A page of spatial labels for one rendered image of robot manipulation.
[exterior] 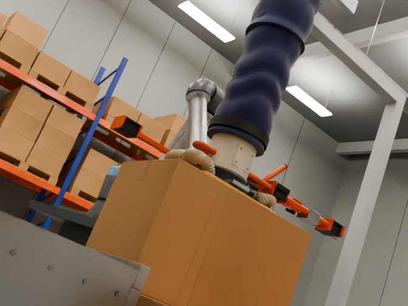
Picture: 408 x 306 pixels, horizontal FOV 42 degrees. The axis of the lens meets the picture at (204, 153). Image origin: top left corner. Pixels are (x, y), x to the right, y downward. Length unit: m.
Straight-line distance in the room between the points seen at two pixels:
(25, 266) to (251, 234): 0.78
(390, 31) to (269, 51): 7.70
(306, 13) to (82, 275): 1.29
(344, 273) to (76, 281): 3.84
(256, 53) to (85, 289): 1.08
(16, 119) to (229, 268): 7.48
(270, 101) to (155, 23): 9.93
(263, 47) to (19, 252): 1.17
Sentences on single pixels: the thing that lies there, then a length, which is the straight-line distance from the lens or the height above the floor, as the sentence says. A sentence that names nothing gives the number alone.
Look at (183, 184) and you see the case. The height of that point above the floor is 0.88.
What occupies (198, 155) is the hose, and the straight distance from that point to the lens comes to 1.69.
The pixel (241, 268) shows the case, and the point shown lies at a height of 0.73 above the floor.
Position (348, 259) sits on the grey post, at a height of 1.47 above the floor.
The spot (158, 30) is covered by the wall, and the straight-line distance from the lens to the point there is 11.76.
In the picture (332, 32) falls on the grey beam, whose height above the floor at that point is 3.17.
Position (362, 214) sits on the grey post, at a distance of 5.03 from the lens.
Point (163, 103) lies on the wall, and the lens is 11.50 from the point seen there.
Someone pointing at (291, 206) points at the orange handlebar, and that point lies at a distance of 2.09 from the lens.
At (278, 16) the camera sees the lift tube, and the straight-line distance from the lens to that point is 2.03.
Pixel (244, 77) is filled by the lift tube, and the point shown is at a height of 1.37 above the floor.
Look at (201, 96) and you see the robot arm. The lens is 2.46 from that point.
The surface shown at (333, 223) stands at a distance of 2.24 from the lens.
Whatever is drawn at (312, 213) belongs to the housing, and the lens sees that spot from 2.14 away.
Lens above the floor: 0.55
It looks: 16 degrees up
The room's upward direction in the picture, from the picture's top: 22 degrees clockwise
